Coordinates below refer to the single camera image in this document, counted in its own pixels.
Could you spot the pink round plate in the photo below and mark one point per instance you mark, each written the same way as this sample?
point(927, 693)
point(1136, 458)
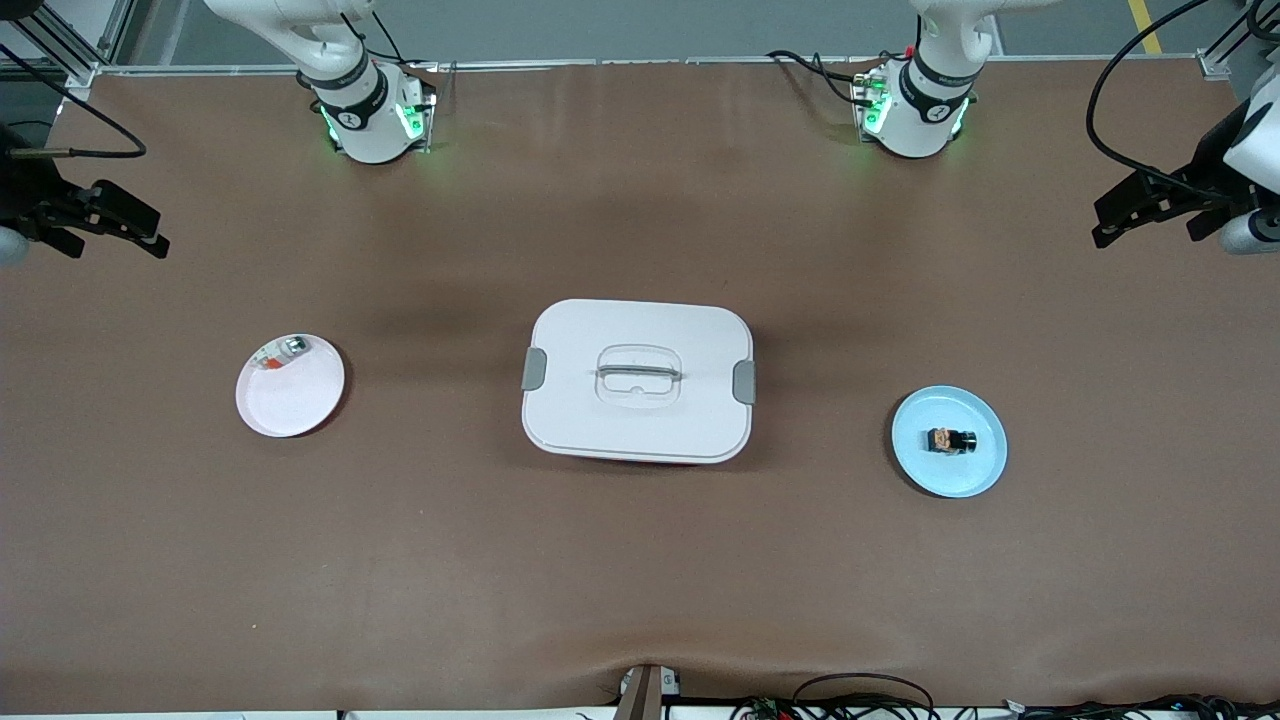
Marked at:
point(290, 400)

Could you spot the light blue round plate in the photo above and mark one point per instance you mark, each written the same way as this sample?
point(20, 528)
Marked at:
point(950, 475)

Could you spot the orange black push-button switch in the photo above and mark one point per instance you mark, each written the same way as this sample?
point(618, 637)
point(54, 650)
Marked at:
point(950, 441)

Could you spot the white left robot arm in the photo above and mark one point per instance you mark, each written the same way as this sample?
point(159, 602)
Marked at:
point(925, 110)

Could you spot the white lidded storage box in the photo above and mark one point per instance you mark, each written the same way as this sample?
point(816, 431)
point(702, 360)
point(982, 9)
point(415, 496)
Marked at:
point(640, 420)

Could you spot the brown camera stand post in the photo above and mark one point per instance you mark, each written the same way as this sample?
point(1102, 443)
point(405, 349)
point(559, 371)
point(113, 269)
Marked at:
point(643, 700)

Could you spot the black right camera mount bracket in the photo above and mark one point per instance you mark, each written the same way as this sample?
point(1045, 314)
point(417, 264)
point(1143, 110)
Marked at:
point(62, 245)

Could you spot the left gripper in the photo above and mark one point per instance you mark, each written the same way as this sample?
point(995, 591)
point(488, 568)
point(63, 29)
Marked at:
point(1203, 180)

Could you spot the aluminium frame with black struts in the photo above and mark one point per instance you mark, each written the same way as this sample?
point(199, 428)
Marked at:
point(80, 75)
point(1215, 65)

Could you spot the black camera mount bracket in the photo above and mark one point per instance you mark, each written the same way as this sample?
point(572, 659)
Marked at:
point(62, 245)
point(1210, 225)

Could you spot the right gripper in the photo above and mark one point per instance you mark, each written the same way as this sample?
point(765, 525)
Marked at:
point(28, 196)

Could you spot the black left camera mount bracket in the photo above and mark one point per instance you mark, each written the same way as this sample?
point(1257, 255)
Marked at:
point(1210, 225)

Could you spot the small silver orange switch part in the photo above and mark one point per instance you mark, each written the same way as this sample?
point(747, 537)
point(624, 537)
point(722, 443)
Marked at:
point(295, 347)

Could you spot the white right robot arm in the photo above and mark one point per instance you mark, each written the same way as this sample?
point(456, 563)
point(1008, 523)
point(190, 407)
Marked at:
point(365, 120)

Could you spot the brown table mat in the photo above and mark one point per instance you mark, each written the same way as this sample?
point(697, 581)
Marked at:
point(640, 560)

